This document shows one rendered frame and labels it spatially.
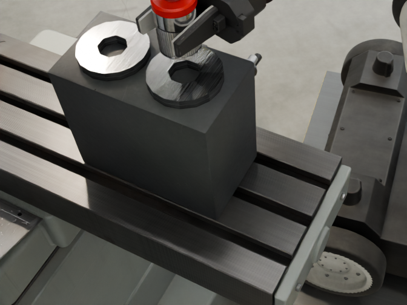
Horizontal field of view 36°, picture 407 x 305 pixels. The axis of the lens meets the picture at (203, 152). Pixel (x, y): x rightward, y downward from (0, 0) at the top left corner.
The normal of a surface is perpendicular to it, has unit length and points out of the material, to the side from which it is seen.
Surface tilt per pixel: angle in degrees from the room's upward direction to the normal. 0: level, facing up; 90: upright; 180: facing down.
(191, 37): 90
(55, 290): 90
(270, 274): 0
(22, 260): 90
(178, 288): 0
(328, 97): 0
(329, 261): 90
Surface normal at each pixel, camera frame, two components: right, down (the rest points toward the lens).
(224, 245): -0.08, -0.59
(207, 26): 0.72, 0.52
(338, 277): -0.34, 0.77
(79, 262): 0.87, 0.34
